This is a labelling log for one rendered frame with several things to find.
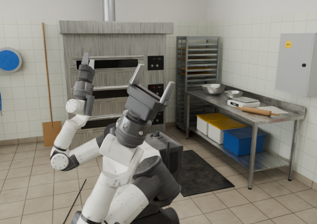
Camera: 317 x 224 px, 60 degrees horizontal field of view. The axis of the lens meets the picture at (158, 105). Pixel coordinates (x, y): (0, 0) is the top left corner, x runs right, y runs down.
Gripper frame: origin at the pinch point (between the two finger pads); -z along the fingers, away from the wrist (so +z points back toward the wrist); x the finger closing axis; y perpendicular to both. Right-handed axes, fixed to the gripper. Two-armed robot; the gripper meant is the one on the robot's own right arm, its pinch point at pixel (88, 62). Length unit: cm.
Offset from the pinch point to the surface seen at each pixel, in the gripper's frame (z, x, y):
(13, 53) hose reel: -74, -281, 209
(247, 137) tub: 8, -245, -154
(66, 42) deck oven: -84, -224, 107
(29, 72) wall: -52, -312, 195
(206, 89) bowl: -64, -306, -99
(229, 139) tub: 14, -262, -134
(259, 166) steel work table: 43, -225, -166
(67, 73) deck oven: -44, -240, 103
